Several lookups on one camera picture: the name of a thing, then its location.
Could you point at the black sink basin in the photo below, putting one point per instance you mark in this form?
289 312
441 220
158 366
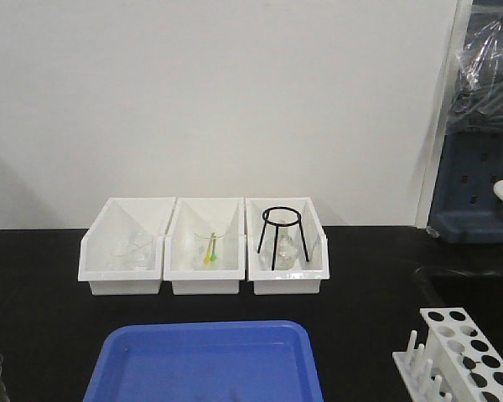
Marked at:
479 293

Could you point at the blue-grey pegboard drying rack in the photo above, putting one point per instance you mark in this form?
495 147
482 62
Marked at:
464 208

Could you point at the white storage bin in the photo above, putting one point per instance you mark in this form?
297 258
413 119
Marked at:
304 277
192 215
118 218

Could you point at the white right storage bin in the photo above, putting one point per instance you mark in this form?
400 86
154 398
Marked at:
304 277

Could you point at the glassware in left bin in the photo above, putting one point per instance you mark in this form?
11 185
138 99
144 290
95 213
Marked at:
132 254

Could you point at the glass beaker in middle bin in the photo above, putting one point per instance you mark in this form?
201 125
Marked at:
201 241

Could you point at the blue plastic tray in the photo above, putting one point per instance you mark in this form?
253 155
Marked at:
268 360

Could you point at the yellow and green droppers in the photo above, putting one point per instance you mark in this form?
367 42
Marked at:
210 255

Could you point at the white test tube rack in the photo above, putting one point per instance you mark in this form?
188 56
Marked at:
457 362

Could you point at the plastic bag of pegs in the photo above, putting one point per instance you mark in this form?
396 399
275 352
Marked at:
477 105

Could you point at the white middle storage bin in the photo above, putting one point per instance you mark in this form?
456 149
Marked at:
192 215

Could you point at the white left storage bin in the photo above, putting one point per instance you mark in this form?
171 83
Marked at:
118 218

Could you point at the black wire tripod stand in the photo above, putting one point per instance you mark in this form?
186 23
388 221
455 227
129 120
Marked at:
294 220

